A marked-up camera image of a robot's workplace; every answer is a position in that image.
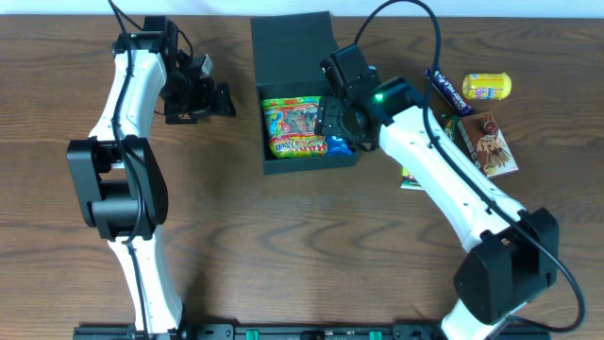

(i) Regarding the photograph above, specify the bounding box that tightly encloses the blue Oreo cookie pack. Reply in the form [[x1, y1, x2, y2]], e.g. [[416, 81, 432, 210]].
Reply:
[[326, 136, 354, 156]]

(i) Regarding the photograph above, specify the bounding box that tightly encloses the Haribo sour worms bag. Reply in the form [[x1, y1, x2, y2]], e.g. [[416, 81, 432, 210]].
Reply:
[[261, 96, 327, 159]]

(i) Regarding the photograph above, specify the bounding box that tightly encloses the black gift box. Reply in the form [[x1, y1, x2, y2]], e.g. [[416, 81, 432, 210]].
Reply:
[[250, 11, 359, 175]]

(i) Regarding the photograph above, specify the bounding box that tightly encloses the brown Pocky box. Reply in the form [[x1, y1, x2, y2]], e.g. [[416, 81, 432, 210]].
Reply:
[[457, 110, 519, 179]]

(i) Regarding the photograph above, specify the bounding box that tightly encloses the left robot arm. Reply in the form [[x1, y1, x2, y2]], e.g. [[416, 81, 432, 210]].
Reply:
[[67, 16, 236, 339]]

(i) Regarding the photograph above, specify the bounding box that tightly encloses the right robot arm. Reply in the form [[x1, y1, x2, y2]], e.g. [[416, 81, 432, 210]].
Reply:
[[315, 45, 560, 339]]

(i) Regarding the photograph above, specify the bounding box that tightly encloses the green Pretz box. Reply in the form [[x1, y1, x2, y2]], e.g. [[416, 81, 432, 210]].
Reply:
[[401, 166, 423, 191]]

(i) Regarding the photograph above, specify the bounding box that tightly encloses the KitKat Milo bar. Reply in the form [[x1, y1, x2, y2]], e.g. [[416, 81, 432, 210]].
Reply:
[[441, 115, 460, 142]]

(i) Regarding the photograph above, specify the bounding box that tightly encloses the purple Dairy Milk bar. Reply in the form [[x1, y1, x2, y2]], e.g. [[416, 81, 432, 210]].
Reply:
[[432, 66, 475, 117]]

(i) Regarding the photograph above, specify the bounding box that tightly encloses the yellow Mentos gum bottle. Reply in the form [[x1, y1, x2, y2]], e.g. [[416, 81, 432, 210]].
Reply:
[[462, 73, 512, 100]]

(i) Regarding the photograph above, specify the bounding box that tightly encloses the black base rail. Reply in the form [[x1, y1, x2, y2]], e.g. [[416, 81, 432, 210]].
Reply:
[[72, 323, 551, 340]]

